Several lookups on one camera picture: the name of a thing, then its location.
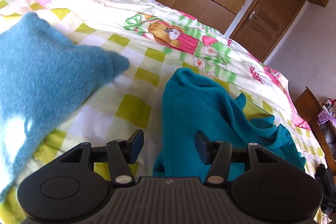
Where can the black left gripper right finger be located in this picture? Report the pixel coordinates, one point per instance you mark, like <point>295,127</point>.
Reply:
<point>215,154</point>

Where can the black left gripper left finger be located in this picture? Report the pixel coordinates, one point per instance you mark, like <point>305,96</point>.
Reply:
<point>121,154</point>

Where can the teal fleece jacket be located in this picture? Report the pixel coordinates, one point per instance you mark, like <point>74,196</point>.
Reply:
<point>192,102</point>

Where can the purple patterned cloth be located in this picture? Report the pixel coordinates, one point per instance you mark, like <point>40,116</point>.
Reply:
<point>324,117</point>

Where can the plush toys on desk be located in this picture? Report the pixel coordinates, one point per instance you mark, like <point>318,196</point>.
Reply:
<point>329,104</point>

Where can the wooden side desk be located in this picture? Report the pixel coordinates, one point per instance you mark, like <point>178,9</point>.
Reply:
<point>308,108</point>

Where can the folded blue fleece blanket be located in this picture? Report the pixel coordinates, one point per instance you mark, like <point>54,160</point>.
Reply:
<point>44,79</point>

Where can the checkered cartoon bed quilt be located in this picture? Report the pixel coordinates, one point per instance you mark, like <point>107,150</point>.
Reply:
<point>156,40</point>

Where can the brown wooden door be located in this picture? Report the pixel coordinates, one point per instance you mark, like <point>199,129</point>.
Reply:
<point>264,24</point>

